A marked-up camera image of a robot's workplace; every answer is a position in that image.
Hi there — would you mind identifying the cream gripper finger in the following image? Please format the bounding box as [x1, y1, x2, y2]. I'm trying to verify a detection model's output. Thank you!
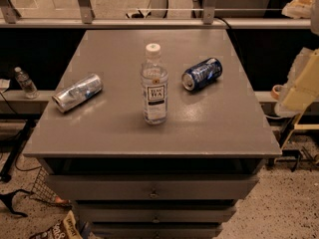
[274, 48, 319, 118]

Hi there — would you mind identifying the clear bottle with blue label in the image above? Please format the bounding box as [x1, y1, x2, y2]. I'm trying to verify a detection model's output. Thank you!
[140, 43, 168, 124]

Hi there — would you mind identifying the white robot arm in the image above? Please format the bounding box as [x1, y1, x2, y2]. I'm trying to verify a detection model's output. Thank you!
[274, 0, 319, 118]

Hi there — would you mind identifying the small water bottle on ledge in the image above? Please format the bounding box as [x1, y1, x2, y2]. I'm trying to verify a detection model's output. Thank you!
[14, 67, 39, 99]

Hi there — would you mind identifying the tape roll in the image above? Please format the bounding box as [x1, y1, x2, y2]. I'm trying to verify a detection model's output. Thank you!
[270, 85, 283, 100]

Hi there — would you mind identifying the blue soda can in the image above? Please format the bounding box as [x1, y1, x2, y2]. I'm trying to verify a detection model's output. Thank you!
[181, 58, 222, 92]

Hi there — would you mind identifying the grey drawer cabinet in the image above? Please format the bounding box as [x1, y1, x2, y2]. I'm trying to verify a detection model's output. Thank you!
[24, 30, 280, 239]

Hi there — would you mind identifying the top grey drawer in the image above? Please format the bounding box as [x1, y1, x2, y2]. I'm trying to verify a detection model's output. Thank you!
[46, 174, 258, 200]

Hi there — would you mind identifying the grey drawer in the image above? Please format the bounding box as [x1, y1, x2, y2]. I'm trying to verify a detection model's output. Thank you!
[46, 174, 258, 200]
[78, 202, 236, 223]
[92, 223, 222, 239]

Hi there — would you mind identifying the crushed silver can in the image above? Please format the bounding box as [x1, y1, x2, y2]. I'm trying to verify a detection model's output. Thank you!
[52, 74, 103, 113]

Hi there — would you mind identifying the bottom grey drawer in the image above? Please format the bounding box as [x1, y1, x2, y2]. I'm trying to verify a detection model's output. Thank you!
[92, 223, 222, 239]

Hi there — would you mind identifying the middle grey drawer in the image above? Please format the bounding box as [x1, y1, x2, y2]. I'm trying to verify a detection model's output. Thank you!
[78, 202, 236, 223]

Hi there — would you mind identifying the snack bag on floor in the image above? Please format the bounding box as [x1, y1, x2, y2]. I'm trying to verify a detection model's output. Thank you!
[29, 211, 83, 239]

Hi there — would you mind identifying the black stand on floor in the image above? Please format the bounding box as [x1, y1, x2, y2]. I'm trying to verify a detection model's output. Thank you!
[0, 119, 36, 183]

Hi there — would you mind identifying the wire basket on floor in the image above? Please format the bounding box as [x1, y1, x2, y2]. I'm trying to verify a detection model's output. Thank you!
[31, 168, 70, 206]

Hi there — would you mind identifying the metal railing frame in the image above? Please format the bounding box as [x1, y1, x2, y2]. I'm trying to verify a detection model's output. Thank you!
[0, 0, 313, 29]

